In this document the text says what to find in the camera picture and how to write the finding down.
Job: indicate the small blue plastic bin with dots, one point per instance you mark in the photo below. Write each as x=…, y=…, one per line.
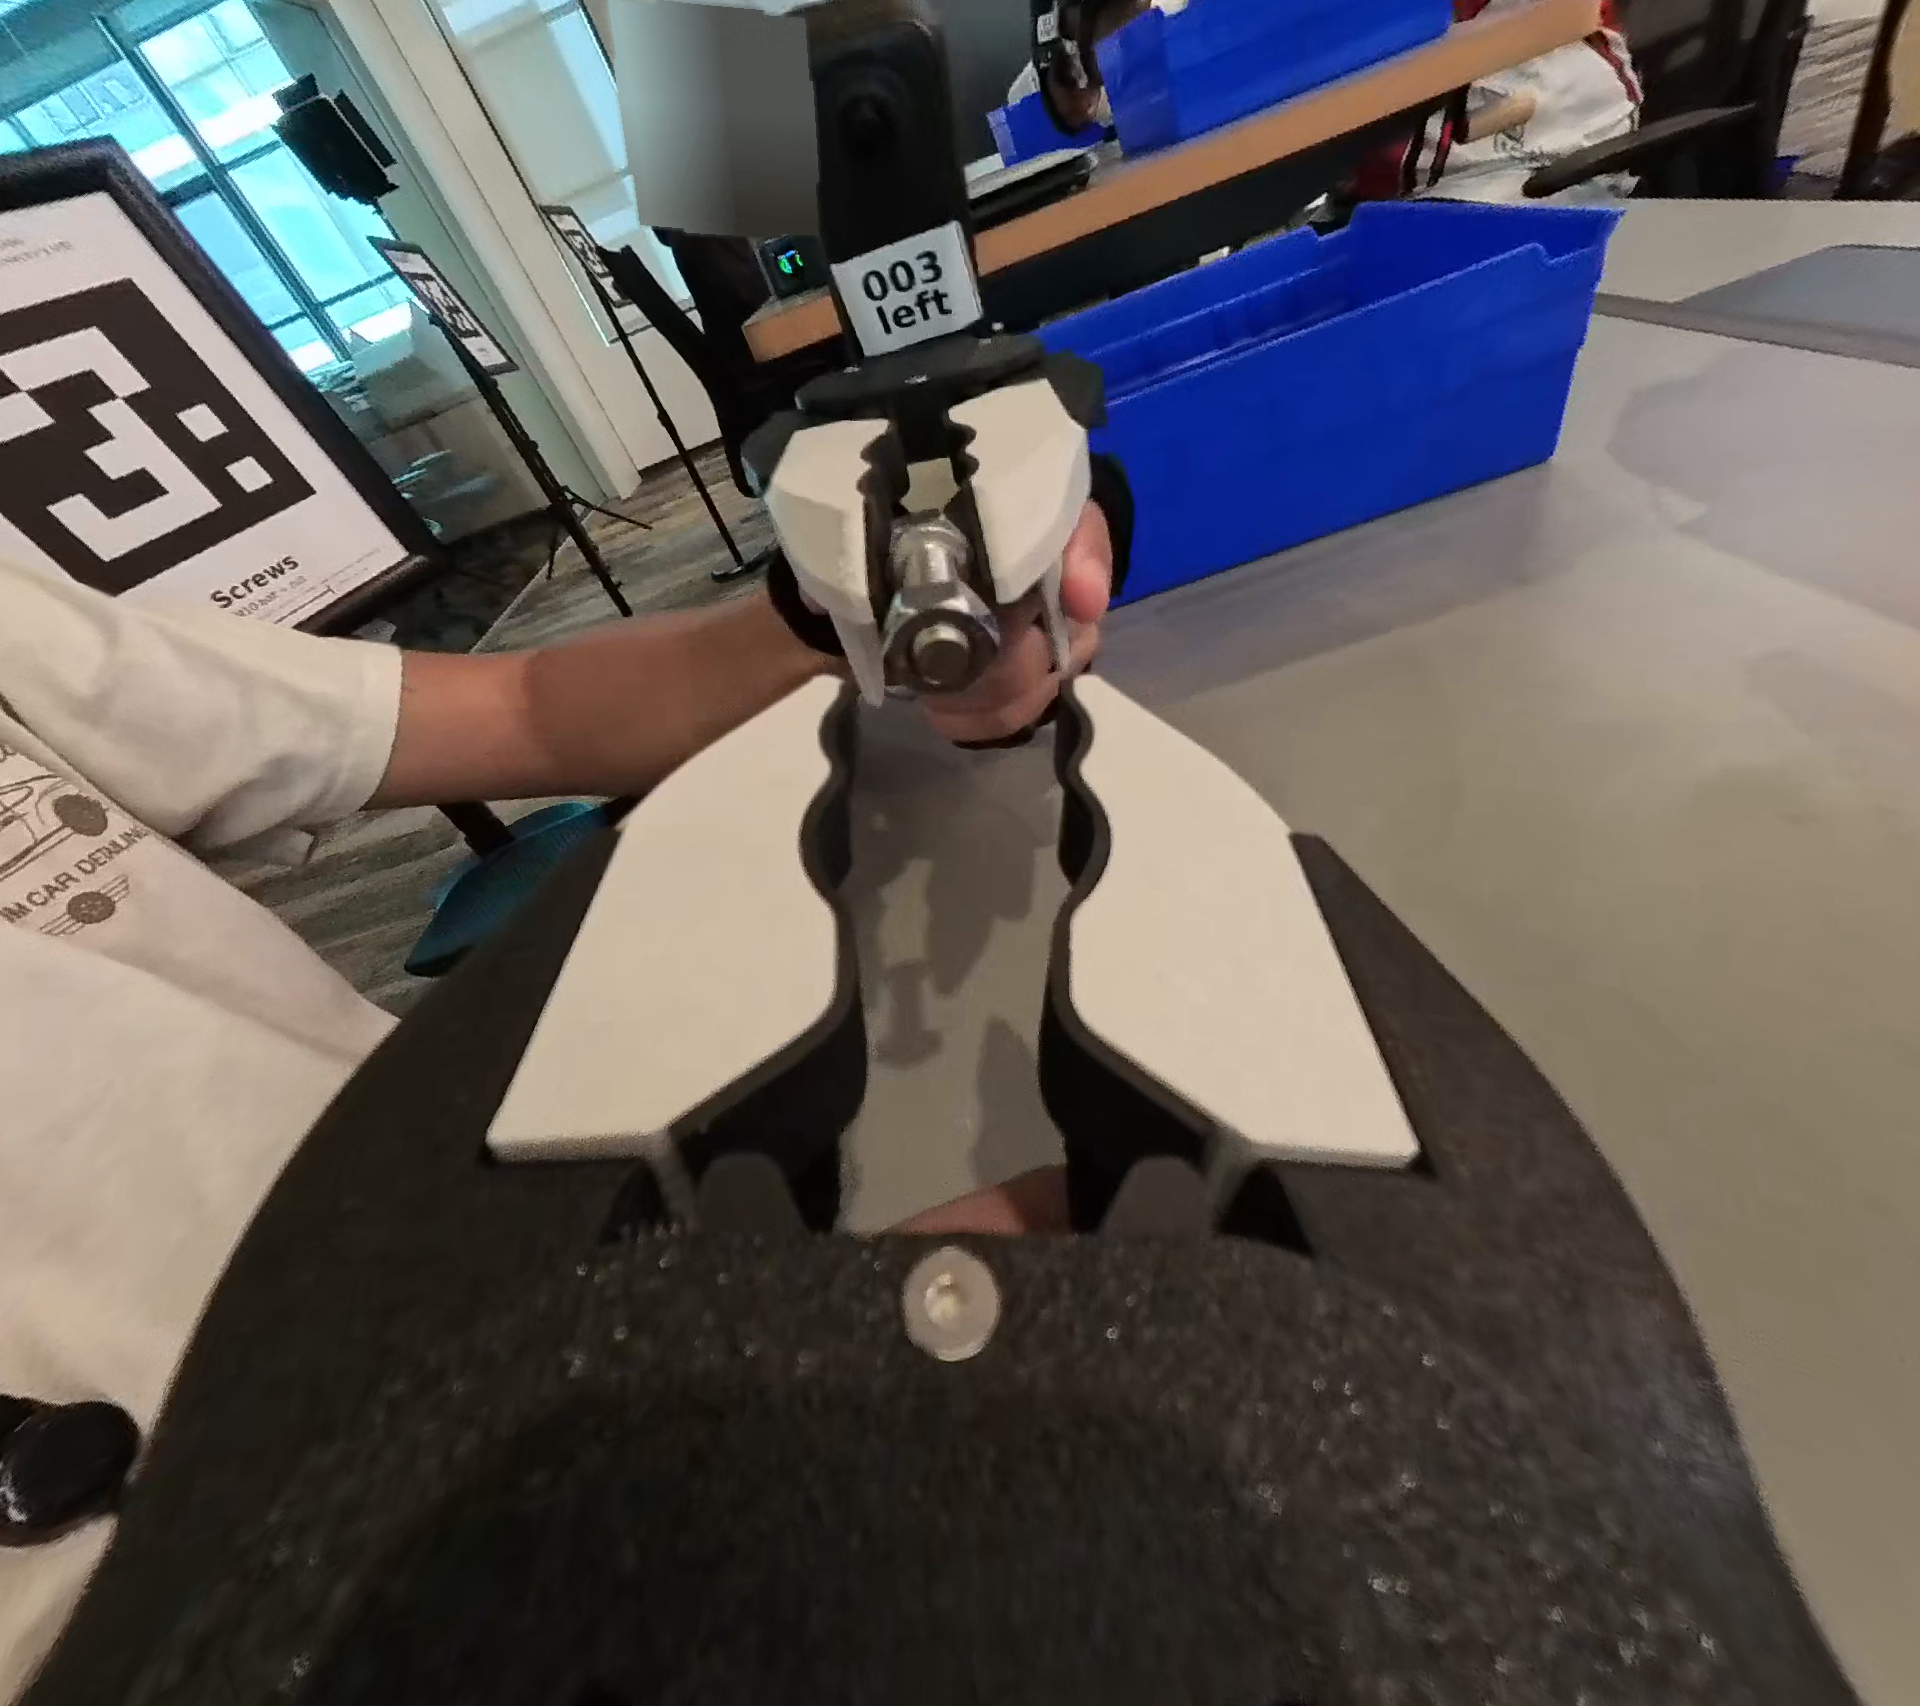
x=1020, y=127

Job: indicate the wooden desk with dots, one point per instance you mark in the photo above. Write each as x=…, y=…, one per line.
x=1201, y=167

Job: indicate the person in white shirt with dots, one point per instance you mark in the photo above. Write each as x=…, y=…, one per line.
x=150, y=1062

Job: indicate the person's left forearm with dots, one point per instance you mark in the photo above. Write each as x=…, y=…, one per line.
x=602, y=716

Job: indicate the device with green display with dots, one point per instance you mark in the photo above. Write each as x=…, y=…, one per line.
x=788, y=263

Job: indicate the framed marker sign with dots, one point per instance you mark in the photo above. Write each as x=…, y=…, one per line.
x=270, y=538

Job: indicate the steel hex bolt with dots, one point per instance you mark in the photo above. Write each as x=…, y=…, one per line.
x=932, y=551

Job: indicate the blue mesh office chair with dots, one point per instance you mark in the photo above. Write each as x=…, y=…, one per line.
x=497, y=881

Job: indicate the person's left hand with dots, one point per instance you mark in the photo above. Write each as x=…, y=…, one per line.
x=1080, y=598

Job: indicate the black tripod sign stand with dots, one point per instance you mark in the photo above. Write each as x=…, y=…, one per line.
x=451, y=304
x=585, y=248

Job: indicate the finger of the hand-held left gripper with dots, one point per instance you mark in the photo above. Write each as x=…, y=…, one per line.
x=1042, y=460
x=826, y=505

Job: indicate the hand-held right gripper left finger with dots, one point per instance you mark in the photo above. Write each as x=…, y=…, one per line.
x=690, y=972

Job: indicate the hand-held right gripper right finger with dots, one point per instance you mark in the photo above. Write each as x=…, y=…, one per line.
x=1232, y=972

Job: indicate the black studio light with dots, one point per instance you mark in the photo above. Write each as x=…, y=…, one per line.
x=337, y=139

